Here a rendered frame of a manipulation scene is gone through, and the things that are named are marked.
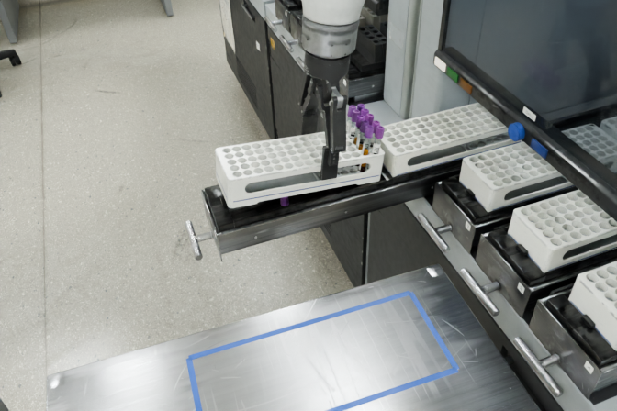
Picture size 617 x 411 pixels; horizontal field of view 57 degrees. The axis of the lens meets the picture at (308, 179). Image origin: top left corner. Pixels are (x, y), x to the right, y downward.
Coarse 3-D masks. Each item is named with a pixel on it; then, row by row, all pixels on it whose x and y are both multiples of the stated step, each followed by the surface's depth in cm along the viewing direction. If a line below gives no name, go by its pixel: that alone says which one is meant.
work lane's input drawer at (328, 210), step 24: (384, 168) 112; (432, 168) 111; (456, 168) 113; (216, 192) 108; (312, 192) 109; (336, 192) 109; (360, 192) 108; (384, 192) 109; (408, 192) 111; (432, 192) 114; (216, 216) 103; (240, 216) 105; (264, 216) 103; (288, 216) 104; (312, 216) 106; (336, 216) 108; (192, 240) 107; (216, 240) 105; (240, 240) 103; (264, 240) 105
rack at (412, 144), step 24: (408, 120) 116; (432, 120) 116; (456, 120) 115; (480, 120) 115; (384, 144) 110; (408, 144) 110; (432, 144) 109; (456, 144) 111; (480, 144) 117; (504, 144) 116; (408, 168) 110
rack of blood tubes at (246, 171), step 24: (240, 144) 105; (264, 144) 106; (288, 144) 106; (312, 144) 106; (216, 168) 105; (240, 168) 99; (264, 168) 100; (288, 168) 102; (312, 168) 101; (240, 192) 98; (264, 192) 100
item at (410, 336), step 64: (256, 320) 84; (320, 320) 84; (384, 320) 84; (448, 320) 83; (64, 384) 77; (128, 384) 77; (192, 384) 77; (256, 384) 76; (320, 384) 76; (384, 384) 76; (448, 384) 76; (512, 384) 75
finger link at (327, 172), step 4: (324, 152) 99; (328, 152) 99; (324, 156) 100; (324, 160) 100; (324, 164) 101; (320, 168) 102; (324, 168) 101; (328, 168) 101; (332, 168) 102; (336, 168) 102; (320, 172) 102; (324, 172) 102; (328, 172) 102; (332, 172) 102; (336, 172) 103; (320, 176) 102; (324, 176) 102; (328, 176) 103; (332, 176) 103; (336, 176) 103
